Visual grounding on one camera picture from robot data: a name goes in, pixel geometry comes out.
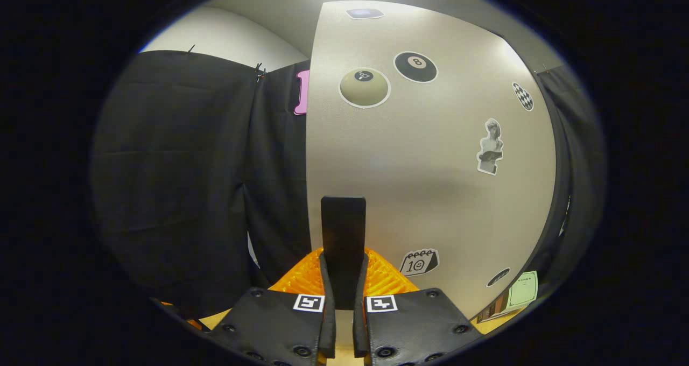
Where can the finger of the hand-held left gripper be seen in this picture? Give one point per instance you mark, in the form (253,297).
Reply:
(192,323)

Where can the pale green book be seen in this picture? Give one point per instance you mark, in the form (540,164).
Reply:
(523,289)

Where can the brown book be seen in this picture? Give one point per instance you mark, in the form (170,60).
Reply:
(492,309)

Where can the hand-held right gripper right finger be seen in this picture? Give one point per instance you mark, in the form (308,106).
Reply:
(359,323)

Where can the beige cabinet door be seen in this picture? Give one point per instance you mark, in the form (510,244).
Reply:
(430,183)

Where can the black backdrop cloth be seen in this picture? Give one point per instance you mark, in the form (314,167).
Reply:
(177,183)

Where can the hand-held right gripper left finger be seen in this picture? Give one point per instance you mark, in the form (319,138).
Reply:
(328,312)

